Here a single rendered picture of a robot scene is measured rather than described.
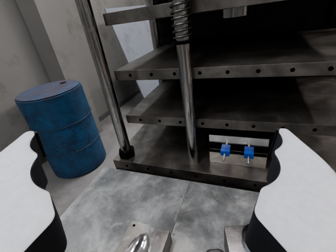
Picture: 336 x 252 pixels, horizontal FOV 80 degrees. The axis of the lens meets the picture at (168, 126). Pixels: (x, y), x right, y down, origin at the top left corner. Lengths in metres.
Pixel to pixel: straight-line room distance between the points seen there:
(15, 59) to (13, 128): 0.78
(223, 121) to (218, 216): 0.41
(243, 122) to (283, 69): 0.27
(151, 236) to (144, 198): 0.24
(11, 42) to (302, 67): 2.75
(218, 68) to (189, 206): 0.58
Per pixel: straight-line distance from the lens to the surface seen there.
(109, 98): 1.07
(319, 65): 0.91
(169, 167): 1.11
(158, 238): 0.77
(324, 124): 1.02
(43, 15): 2.87
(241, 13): 1.12
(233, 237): 0.71
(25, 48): 3.01
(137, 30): 3.98
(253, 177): 1.06
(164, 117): 1.05
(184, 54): 0.85
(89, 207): 1.04
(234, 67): 0.88
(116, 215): 0.96
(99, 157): 2.60
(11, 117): 2.90
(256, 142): 1.02
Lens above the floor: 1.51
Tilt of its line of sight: 30 degrees down
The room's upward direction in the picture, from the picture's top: 9 degrees counter-clockwise
